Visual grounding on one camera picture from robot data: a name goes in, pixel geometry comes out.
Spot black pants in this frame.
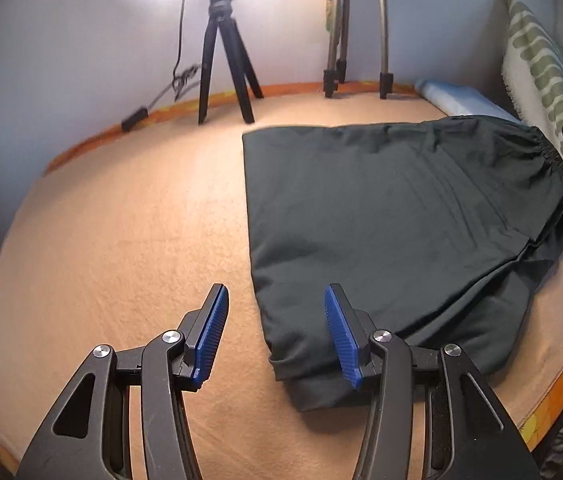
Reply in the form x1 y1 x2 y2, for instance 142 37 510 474
242 115 563 413

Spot black cable with inline switch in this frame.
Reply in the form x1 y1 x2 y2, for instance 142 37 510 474
120 0 202 133

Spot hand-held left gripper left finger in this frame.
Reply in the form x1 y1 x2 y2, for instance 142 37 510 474
14 283 231 480

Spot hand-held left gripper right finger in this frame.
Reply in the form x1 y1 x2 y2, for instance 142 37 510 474
324 283 537 480

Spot folded light blue cloth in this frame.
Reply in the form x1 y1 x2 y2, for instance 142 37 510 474
414 79 522 123

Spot peach blanket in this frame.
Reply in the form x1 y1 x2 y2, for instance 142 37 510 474
0 91 563 480

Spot small black tripod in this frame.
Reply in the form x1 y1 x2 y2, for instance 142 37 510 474
198 0 265 126

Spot tall silver tripod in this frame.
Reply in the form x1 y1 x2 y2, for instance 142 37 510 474
322 0 395 100

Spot green striped cushion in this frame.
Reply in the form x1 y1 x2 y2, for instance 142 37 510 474
499 0 563 231

